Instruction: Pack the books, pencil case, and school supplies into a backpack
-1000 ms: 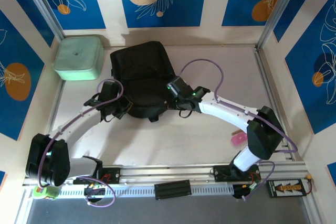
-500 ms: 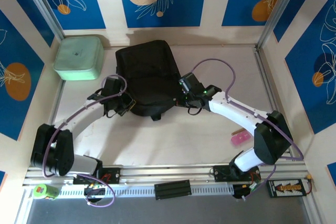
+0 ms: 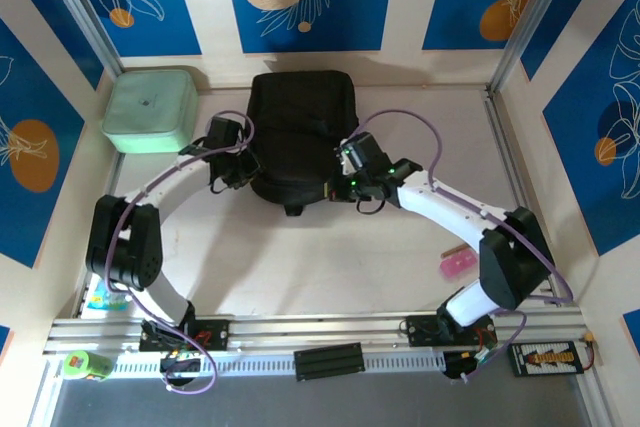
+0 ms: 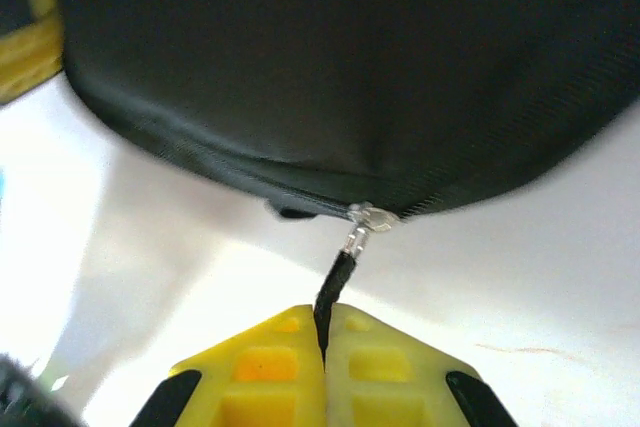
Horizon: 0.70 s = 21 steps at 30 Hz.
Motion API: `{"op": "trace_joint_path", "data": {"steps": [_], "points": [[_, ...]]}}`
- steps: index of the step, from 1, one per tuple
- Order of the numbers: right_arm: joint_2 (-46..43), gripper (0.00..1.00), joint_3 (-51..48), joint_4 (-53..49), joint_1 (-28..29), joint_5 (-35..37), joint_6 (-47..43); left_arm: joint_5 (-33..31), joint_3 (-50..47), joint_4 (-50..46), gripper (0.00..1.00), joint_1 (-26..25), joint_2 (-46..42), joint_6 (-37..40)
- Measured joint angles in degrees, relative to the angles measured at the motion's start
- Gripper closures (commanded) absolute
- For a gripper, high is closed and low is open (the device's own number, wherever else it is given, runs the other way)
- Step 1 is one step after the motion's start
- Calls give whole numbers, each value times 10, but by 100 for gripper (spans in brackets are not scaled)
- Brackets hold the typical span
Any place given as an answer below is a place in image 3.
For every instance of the pink plastic stationery case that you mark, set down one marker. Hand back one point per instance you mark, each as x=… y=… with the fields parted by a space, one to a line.
x=457 y=263

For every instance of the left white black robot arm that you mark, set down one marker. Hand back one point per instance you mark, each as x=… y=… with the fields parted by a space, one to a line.
x=170 y=182

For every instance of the light blue printed packet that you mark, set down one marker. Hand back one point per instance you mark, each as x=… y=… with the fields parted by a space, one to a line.
x=102 y=299

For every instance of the grey metal sheet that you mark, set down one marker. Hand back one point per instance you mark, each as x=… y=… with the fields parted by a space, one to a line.
x=350 y=407

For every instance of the aluminium side rail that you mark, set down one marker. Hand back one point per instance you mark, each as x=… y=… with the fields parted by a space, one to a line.
x=495 y=112

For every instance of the green cylinder with label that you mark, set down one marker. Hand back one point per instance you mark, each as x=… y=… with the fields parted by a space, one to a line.
x=92 y=366

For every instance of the black fabric backpack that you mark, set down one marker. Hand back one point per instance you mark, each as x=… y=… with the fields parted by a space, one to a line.
x=300 y=107

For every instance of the black power distribution board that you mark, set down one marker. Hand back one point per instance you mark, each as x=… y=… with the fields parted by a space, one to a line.
x=545 y=358

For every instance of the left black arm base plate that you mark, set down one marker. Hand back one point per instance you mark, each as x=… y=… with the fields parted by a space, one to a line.
x=215 y=334

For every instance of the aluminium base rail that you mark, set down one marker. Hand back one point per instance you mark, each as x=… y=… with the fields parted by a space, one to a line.
x=310 y=329

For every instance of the mint green zip case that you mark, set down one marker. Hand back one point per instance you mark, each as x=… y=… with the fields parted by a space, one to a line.
x=147 y=107

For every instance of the black ribbed block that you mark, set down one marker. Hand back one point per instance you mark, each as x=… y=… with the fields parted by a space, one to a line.
x=327 y=361

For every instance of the wooden pencil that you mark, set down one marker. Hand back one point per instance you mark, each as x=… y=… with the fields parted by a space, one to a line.
x=452 y=250

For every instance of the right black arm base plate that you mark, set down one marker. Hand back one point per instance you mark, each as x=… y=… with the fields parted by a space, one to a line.
x=420 y=332

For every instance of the aluminium corner post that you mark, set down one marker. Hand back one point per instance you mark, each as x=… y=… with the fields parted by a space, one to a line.
x=535 y=12
x=80 y=12

